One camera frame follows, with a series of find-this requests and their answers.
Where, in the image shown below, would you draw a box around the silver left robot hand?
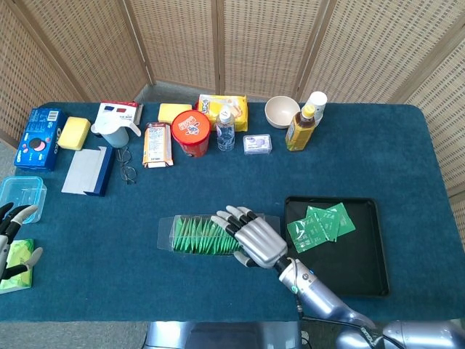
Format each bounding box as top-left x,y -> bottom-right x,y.
0,203 -> 44,283

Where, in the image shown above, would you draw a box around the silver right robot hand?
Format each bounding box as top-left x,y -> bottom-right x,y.
210,205 -> 288,270

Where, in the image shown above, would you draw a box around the clear box of green packets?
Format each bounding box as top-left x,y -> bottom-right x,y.
156,214 -> 281,257

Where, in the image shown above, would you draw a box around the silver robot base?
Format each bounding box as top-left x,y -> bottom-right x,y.
143,321 -> 304,349

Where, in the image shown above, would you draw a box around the green tea packets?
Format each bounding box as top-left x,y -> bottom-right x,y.
172,215 -> 243,254

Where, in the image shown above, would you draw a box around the blue Oreo cookie box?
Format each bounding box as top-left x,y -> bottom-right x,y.
13,107 -> 68,172

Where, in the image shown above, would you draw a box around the navy box with white insert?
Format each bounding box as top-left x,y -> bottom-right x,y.
60,145 -> 116,198

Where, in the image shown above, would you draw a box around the small clear box purple contents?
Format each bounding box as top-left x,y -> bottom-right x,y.
242,133 -> 272,156

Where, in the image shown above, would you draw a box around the tea drink bottle yellow label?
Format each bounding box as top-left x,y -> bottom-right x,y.
285,104 -> 316,152

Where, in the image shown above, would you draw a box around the yellow snack bag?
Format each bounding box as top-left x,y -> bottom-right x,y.
195,93 -> 250,132

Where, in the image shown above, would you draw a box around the white box with 3D glasses print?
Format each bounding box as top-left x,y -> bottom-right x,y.
94,100 -> 145,128

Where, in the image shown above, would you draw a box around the clear blue food container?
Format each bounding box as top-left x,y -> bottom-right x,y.
0,175 -> 48,224

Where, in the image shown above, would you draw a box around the green tissue pack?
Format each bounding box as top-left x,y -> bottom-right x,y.
0,238 -> 36,294

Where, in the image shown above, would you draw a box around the black rectangular tray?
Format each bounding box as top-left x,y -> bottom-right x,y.
283,196 -> 390,298

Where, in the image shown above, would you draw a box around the yellow sponge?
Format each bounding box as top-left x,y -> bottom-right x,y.
57,116 -> 92,151
157,103 -> 193,125

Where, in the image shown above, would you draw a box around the teal carpet table cover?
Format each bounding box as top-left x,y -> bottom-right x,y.
0,101 -> 465,323

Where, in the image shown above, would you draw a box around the clear water bottle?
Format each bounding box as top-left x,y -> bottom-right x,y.
215,104 -> 236,152

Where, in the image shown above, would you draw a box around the beige bowl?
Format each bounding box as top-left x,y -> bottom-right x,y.
264,95 -> 301,129

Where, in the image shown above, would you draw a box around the red instant noodle cup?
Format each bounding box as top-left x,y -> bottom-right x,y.
171,109 -> 212,159

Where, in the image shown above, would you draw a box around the orange and white carton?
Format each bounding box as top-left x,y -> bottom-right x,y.
142,121 -> 174,169

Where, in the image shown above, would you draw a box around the white cap bottle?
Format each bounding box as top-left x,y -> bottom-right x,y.
303,90 -> 328,127

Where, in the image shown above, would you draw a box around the wicker folding screen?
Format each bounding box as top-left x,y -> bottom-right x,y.
0,0 -> 465,197

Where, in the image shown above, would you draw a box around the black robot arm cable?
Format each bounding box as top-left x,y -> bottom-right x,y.
296,260 -> 411,349

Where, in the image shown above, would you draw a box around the thin-frame eyeglasses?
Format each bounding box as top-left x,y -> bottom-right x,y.
115,147 -> 138,185

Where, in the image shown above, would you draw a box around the pale blue pitcher white handle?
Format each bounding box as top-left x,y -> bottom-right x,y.
90,118 -> 142,149

